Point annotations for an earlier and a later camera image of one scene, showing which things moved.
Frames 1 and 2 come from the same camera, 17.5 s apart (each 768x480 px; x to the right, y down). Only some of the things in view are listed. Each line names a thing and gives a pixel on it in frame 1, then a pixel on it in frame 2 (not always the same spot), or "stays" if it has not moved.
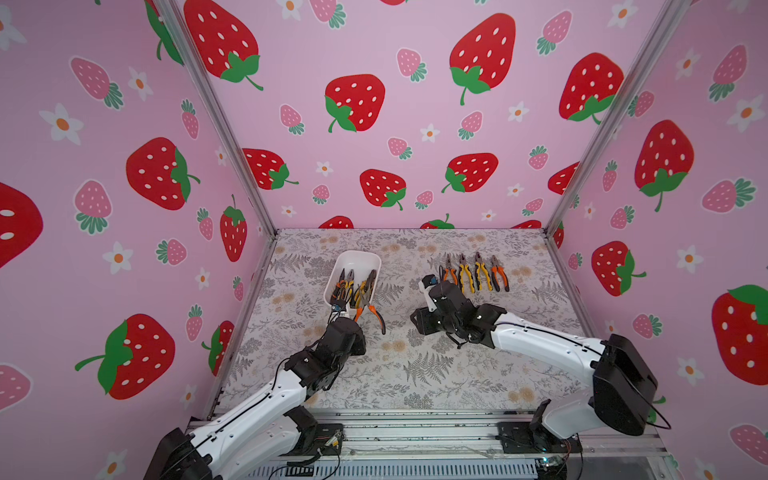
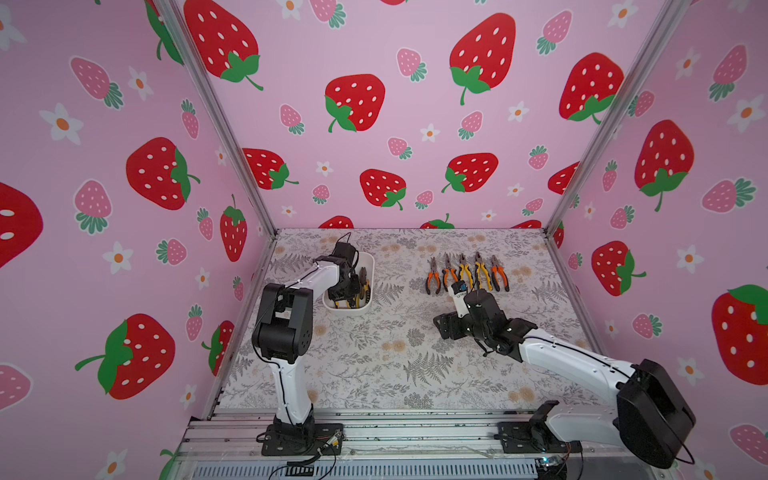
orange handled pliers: (495, 268) stays
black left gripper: (359, 347) to (355, 290)
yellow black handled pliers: (480, 267) stays
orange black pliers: (450, 269) stays
